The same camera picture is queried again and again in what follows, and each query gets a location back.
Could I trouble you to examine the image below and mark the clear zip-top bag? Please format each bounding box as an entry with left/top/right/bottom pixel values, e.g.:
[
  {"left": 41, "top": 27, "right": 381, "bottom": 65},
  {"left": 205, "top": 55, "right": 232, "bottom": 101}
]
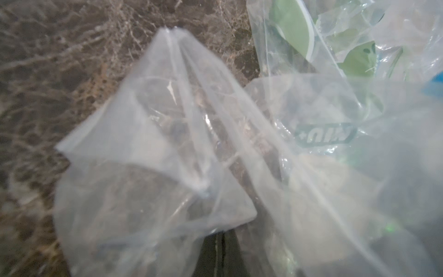
[{"left": 54, "top": 28, "right": 443, "bottom": 277}]

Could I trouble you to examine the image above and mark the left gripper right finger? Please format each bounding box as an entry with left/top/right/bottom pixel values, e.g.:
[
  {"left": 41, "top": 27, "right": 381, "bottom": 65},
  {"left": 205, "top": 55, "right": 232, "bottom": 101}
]
[{"left": 222, "top": 230, "right": 250, "bottom": 277}]

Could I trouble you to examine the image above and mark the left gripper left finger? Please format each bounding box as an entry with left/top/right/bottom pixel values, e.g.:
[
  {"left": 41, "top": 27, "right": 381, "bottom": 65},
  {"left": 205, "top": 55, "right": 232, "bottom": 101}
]
[{"left": 192, "top": 233, "right": 223, "bottom": 277}]

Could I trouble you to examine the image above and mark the green zip-top bag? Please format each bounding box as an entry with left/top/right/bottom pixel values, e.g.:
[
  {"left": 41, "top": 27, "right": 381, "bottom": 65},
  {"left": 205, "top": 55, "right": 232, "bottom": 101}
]
[{"left": 246, "top": 1, "right": 443, "bottom": 81}]

